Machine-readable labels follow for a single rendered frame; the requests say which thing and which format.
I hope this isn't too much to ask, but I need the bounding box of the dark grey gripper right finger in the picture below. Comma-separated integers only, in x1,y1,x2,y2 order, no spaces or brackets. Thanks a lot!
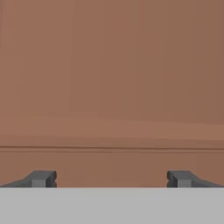
166,170,224,188

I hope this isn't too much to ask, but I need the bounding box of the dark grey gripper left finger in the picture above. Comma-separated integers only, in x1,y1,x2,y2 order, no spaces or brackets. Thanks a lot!
0,170,58,188

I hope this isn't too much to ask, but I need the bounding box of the brown wooden cabinet front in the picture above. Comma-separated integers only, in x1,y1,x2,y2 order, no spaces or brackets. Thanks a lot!
0,149,224,188

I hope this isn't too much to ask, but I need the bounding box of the brown wooden cabinet door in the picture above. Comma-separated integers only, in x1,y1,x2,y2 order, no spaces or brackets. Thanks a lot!
0,0,224,151

